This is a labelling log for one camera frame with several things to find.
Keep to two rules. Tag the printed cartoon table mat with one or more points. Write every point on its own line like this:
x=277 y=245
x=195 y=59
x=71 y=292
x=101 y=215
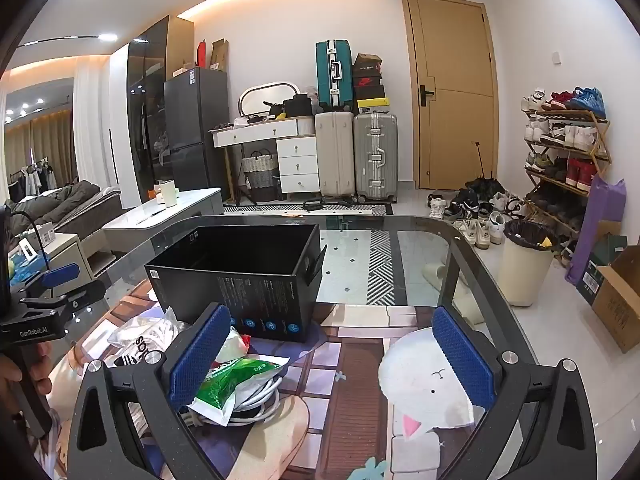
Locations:
x=345 y=375

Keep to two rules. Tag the green powder packet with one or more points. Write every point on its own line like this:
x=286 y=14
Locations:
x=235 y=382

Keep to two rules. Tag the black shoe box yellow label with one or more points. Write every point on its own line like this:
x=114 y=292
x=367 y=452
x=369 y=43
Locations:
x=372 y=102

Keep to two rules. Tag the black floor tool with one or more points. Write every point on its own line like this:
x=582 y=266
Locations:
x=317 y=205

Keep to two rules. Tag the scattered pile of shoes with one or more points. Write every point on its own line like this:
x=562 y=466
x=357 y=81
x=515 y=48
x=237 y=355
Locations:
x=480 y=230

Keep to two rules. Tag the white curtain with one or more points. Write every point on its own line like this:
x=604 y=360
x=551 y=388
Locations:
x=92 y=120

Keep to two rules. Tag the cream slipper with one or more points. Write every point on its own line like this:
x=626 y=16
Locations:
x=470 y=309
x=434 y=275

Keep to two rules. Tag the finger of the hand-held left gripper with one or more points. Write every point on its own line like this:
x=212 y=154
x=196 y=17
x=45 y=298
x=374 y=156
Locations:
x=85 y=291
x=62 y=272

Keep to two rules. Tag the purple rolled mat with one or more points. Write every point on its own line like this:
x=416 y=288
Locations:
x=600 y=225

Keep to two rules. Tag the blue packet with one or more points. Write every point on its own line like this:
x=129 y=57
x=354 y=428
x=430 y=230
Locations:
x=22 y=270

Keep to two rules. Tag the small white box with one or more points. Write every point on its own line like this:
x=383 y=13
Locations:
x=42 y=234

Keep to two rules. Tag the white vanity desk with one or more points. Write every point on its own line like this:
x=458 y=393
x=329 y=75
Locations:
x=297 y=160

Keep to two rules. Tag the teal suitcase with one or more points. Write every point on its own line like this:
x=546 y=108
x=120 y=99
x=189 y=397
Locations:
x=325 y=75

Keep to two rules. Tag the beige curtain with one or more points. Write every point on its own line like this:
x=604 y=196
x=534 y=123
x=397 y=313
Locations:
x=50 y=145

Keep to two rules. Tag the wooden shoe rack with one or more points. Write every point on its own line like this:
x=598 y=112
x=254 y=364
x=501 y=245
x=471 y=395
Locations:
x=560 y=181

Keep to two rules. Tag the silver suitcase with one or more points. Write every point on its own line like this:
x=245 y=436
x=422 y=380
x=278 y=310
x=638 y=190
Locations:
x=375 y=160

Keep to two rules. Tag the black shoe box red logo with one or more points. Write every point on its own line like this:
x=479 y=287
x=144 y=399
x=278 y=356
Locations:
x=367 y=77

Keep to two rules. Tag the clothes rack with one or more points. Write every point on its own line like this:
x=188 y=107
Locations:
x=30 y=177

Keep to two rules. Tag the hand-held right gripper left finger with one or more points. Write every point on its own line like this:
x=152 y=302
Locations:
x=200 y=352

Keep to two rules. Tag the brown cardboard box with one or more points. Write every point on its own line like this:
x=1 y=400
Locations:
x=620 y=305

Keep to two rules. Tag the cream trash bin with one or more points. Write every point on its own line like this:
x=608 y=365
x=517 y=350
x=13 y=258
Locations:
x=525 y=275

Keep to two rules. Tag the dark green box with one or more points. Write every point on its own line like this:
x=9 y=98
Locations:
x=595 y=265

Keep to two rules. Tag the grey upholstered bed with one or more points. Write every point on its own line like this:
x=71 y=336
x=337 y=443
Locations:
x=100 y=210

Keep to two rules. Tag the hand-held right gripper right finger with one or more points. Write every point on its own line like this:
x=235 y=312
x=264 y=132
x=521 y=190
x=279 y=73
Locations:
x=460 y=357

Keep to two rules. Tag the person's left hand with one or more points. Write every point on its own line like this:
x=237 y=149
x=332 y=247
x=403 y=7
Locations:
x=12 y=377

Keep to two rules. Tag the dark glass cabinet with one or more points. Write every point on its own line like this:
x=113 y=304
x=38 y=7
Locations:
x=145 y=100

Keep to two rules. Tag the black bag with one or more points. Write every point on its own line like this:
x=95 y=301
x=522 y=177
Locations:
x=297 y=105

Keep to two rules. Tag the oval mirror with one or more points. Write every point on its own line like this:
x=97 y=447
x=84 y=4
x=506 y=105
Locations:
x=260 y=97

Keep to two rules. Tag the white nightstand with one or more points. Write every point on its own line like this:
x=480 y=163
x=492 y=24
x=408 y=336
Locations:
x=70 y=252

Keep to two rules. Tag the wooden door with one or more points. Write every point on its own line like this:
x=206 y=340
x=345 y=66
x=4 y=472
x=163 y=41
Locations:
x=450 y=60

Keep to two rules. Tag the black umbrella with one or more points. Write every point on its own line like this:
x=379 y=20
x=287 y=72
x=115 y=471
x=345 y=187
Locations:
x=482 y=185

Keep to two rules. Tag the small orange object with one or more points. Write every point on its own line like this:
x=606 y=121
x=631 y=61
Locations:
x=151 y=192

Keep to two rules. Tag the dark grey duvet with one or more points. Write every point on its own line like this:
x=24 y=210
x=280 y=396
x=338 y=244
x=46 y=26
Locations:
x=50 y=202

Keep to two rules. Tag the beige suitcase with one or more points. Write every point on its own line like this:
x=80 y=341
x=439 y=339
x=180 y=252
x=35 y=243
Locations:
x=335 y=155

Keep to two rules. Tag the dark grey fridge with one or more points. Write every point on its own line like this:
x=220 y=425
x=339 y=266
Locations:
x=192 y=120

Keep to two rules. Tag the black cardboard box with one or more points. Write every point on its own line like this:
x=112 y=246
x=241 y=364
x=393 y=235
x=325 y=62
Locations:
x=240 y=290

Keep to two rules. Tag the woven laundry basket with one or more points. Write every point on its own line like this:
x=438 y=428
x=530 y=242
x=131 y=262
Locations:
x=259 y=172

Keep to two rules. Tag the flat brown cardboard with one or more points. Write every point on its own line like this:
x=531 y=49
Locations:
x=218 y=55

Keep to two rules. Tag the white cup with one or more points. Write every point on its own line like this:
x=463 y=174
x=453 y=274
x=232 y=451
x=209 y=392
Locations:
x=167 y=195

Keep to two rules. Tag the white coffee table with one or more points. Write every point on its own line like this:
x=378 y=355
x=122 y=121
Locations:
x=150 y=215

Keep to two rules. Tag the shoe rack with shoes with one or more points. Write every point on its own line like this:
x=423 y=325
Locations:
x=580 y=170

